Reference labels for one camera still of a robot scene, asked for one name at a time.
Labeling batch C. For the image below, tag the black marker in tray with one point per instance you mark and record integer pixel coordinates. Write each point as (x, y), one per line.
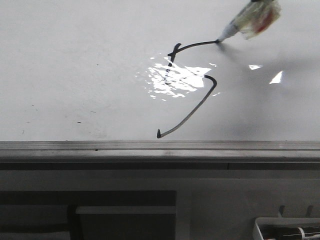
(291, 233)

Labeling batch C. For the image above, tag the white marker tray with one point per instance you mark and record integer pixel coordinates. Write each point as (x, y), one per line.
(287, 222)

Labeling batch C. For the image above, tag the white whiteboard with metal frame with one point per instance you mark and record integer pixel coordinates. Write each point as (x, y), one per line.
(100, 79)

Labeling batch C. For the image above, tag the dark cabinet panel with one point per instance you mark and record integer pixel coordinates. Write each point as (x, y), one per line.
(88, 215)

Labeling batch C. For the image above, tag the white taped whiteboard marker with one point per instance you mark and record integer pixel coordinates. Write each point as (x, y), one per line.
(256, 17)

